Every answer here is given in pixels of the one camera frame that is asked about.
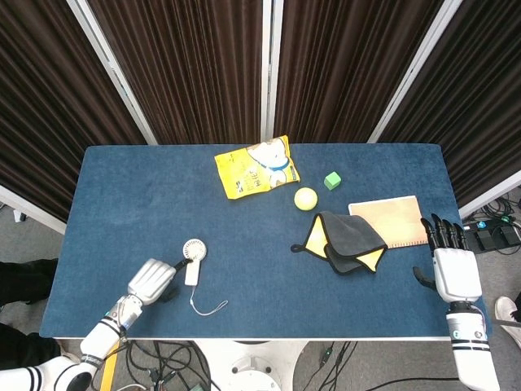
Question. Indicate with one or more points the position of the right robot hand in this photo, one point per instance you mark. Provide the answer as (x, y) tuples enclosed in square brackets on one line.
[(456, 277)]

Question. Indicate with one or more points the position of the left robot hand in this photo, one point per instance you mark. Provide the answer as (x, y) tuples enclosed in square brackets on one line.
[(152, 281)]

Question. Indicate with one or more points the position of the white handheld fan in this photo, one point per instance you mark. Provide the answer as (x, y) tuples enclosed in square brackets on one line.
[(192, 264)]

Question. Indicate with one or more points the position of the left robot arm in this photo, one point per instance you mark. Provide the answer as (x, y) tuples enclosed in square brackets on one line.
[(81, 354)]

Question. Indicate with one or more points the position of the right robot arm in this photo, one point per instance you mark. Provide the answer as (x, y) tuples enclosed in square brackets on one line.
[(472, 346)]

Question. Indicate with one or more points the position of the black foot pedal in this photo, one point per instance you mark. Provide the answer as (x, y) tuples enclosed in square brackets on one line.
[(494, 238)]

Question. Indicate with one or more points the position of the white sneaker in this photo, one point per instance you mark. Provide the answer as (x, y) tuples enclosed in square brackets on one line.
[(506, 311)]

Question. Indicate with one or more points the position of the tan spiral notebook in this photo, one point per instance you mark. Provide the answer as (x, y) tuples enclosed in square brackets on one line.
[(392, 220)]

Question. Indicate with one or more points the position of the yellow floor tape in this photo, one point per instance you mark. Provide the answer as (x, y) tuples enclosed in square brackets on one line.
[(109, 370)]

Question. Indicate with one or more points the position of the blue table mat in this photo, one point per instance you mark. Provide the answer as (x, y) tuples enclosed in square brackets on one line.
[(252, 244)]

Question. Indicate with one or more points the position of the grey yellow microfibre cloth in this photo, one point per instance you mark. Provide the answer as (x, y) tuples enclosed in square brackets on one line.
[(346, 244)]

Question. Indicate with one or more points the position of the white table base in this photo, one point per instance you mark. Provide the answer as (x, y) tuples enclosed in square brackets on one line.
[(252, 366)]

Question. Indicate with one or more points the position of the person's black trouser leg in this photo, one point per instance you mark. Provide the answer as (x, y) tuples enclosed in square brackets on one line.
[(20, 285)]

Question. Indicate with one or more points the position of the yellow snack bag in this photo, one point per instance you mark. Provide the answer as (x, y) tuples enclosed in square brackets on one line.
[(256, 168)]

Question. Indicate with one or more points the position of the green cube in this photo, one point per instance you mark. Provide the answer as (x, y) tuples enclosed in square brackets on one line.
[(332, 180)]

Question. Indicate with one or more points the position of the yellow-green ball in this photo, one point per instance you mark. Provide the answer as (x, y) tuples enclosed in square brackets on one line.
[(305, 198)]

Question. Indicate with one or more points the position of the brown curtain partition panel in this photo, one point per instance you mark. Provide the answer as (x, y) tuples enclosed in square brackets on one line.
[(476, 102), (354, 69), (53, 102), (183, 69)]

